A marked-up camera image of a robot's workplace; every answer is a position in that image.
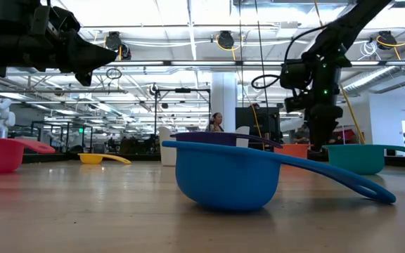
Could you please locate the yellow cable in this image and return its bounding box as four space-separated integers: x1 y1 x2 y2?
313 0 366 145

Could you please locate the orange plastic measuring cup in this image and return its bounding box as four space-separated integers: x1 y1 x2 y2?
274 143 311 160

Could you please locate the blue plastic measuring cup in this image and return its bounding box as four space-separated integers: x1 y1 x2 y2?
162 140 397 213

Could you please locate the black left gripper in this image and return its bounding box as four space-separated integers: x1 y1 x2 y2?
0 23 119 87

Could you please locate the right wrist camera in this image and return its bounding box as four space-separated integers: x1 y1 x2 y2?
278 58 316 89

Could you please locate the white pillar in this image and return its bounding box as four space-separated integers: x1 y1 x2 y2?
211 72 238 124

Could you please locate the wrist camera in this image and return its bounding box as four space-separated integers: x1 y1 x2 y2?
39 5 82 36
278 58 316 89

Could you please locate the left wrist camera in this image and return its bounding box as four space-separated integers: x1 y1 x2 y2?
39 5 82 36

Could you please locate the black metal stand frame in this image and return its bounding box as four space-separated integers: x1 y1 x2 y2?
154 87 212 136

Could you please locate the person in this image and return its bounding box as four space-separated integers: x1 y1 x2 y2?
205 112 225 133
292 122 311 145

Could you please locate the yellow plastic measuring cup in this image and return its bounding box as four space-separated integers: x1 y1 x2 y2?
77 153 132 165

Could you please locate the black cabinet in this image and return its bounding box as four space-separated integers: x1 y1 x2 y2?
236 107 281 143

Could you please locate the purple plastic measuring cup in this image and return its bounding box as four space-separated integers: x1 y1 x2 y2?
169 131 283 149

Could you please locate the black aluminium table frame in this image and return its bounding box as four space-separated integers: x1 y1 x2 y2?
0 151 405 169

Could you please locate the teal plastic measuring cup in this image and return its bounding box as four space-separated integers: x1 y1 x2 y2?
322 143 405 176

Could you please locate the red bin shelf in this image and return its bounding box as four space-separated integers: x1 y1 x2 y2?
328 128 357 145

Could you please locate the black ceiling cable reel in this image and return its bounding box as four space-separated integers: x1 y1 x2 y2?
103 30 123 51
377 30 399 51
217 30 236 50

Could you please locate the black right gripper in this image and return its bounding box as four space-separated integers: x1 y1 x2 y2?
284 51 352 153

